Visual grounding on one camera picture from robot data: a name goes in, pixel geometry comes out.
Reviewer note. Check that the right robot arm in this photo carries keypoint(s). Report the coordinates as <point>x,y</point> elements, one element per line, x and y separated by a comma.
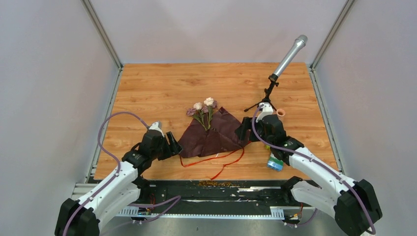
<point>352,204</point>

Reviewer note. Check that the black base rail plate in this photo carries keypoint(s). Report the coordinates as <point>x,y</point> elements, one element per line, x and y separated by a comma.
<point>220,197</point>

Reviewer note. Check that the mauve rose with stem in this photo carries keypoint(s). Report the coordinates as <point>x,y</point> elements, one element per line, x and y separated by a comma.
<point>198,115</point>

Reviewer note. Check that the cream rose with stem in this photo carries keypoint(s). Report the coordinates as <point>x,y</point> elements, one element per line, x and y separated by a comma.
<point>201,106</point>

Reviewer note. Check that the silver microphone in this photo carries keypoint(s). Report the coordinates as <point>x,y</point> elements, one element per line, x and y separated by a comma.
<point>298,44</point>

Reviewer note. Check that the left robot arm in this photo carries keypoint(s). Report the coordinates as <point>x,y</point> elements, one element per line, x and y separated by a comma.
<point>89,214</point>

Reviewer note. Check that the red ribbon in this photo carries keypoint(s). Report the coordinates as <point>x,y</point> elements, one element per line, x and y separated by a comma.
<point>223,161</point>

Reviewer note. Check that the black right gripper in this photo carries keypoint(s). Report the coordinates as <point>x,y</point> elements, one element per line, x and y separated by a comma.
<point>246,124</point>

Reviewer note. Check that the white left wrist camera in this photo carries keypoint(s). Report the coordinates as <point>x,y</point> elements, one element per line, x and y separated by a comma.
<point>157,126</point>

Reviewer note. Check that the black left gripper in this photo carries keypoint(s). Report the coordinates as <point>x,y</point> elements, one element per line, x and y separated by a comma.
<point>174,147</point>

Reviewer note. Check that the colourful toy block stack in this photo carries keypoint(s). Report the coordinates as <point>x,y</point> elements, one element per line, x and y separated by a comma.
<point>274,160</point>

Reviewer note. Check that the black tripod stand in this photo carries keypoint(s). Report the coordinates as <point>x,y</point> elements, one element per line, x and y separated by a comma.
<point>273,83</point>

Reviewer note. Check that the maroon flower bouquet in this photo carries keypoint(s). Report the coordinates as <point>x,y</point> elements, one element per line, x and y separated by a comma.
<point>221,137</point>

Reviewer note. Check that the pink ribbed vase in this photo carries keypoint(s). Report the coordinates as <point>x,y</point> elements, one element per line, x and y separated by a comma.
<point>281,113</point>

